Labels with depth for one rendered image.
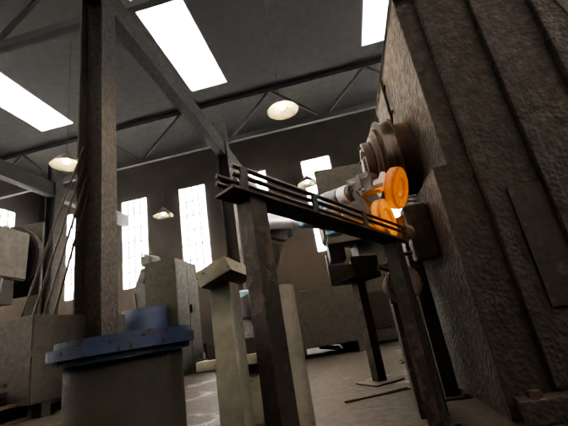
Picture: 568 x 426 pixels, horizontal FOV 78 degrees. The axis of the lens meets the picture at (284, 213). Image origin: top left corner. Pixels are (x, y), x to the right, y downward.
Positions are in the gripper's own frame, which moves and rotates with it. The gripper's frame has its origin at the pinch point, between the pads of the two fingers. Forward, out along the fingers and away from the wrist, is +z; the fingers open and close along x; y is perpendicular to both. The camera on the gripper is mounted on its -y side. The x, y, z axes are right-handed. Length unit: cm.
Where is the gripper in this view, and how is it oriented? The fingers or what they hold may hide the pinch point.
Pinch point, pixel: (395, 182)
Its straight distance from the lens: 135.0
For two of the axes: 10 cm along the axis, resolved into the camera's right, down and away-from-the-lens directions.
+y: -1.3, -9.7, 2.3
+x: 7.1, 0.7, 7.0
